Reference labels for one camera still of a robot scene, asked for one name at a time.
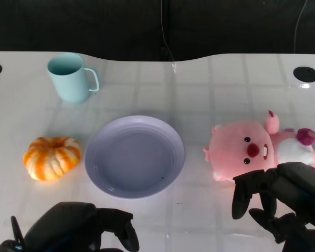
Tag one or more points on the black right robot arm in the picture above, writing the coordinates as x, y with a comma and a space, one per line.
309, 241

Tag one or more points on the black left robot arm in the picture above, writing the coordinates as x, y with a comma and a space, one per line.
8, 246

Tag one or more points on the lavender round plate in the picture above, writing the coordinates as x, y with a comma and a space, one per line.
134, 157

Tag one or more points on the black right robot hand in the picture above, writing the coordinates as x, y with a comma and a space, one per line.
299, 189

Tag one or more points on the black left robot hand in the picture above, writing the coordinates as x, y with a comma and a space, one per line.
68, 225

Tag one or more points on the pink plush doll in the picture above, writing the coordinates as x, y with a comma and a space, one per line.
233, 149

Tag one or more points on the orange and white pumpkin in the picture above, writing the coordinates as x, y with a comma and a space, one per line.
52, 160

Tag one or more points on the black backdrop curtain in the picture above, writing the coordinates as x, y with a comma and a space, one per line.
94, 26

